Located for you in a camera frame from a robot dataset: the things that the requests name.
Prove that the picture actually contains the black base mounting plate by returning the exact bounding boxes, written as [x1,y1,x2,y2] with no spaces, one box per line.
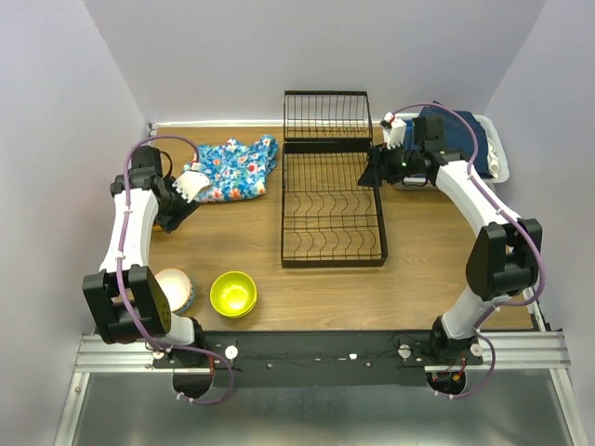
[152,329,484,389]

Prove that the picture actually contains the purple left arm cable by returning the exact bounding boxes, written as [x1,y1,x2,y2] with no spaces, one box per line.
[115,134,235,406]

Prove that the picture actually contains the dark blue folded cloths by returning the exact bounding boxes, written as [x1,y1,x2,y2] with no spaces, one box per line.
[418,107,493,178]

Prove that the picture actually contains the lime green bowl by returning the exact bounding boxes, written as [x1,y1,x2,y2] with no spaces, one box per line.
[212,301,256,319]
[209,271,258,308]

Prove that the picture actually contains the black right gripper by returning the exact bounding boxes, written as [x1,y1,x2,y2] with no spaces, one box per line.
[357,139,423,188]

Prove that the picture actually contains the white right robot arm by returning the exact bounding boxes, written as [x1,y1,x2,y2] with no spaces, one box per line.
[358,112,543,364]

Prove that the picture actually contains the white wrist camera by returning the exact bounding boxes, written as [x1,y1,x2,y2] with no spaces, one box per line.
[173,163,211,203]
[380,111,407,150]

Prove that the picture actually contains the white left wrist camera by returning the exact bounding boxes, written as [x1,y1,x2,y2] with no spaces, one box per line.
[173,163,211,203]

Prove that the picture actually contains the white and blue bowl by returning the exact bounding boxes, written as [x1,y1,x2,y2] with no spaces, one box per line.
[155,269,195,314]

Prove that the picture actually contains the white plastic basket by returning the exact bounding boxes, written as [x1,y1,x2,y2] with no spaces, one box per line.
[398,112,509,190]

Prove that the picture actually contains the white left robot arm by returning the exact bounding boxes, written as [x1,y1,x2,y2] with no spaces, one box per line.
[82,145,210,368]

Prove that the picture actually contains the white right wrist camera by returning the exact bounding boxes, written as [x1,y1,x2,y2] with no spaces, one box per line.
[380,111,407,150]

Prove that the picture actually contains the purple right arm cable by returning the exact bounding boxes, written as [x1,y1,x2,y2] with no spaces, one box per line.
[380,102,548,400]

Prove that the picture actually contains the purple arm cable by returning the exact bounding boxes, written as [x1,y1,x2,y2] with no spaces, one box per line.
[380,102,548,400]
[115,134,235,406]

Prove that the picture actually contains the black wire dish rack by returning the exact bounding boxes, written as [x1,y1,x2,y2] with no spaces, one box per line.
[281,90,388,269]

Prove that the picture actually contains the white rolled cloth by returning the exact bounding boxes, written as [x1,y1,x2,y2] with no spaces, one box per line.
[487,138,501,178]

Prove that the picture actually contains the blue floral cloth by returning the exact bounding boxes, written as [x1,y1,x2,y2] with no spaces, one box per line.
[183,135,279,203]

